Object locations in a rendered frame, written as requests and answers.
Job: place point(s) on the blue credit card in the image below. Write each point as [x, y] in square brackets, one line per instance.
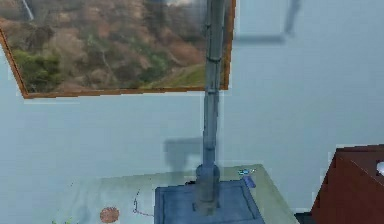
[249, 182]

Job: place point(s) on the grey lamp with square base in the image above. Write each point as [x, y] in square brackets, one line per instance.
[206, 203]

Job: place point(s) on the framed landscape picture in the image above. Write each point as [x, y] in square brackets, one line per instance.
[100, 50]

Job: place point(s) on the pale green table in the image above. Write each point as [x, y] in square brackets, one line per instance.
[280, 203]

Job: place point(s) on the brown round disc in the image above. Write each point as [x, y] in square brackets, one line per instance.
[109, 215]

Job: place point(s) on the dark red-brown cupboard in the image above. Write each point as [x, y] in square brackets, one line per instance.
[350, 190]

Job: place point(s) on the small white object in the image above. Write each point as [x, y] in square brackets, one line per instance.
[380, 168]

